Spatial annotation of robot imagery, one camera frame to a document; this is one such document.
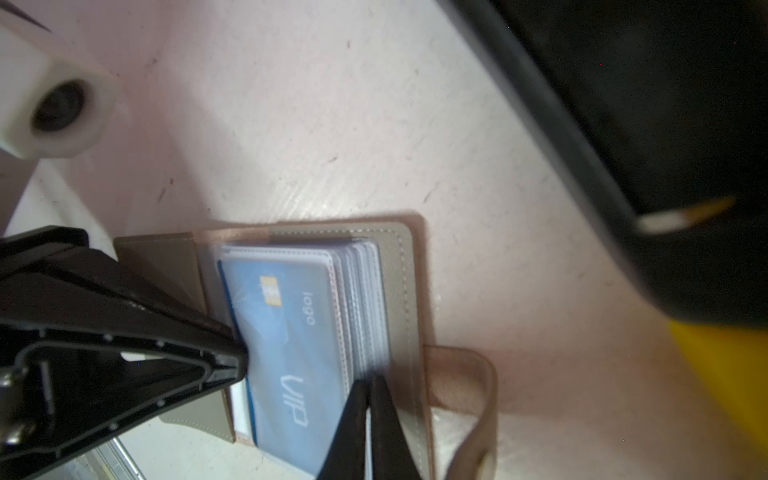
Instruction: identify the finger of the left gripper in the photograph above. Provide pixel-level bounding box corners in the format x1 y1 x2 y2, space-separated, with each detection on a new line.
1 226 248 479

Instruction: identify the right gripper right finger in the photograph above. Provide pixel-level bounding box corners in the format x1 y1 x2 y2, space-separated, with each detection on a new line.
369 375 422 480

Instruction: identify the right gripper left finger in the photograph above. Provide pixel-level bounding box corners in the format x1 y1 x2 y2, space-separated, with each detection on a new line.
316 380 369 480

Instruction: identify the blue VIP credit card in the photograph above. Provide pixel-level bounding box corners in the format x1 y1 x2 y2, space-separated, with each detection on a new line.
219 257 349 476

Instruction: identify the yellow plastic bin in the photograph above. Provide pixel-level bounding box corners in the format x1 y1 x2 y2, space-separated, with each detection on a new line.
667 320 767 454

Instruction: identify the black plastic bin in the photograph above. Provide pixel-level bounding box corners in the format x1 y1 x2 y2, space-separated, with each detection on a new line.
443 1 767 328

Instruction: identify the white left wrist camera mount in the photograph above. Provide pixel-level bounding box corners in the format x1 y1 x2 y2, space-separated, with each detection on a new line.
1 10 120 160

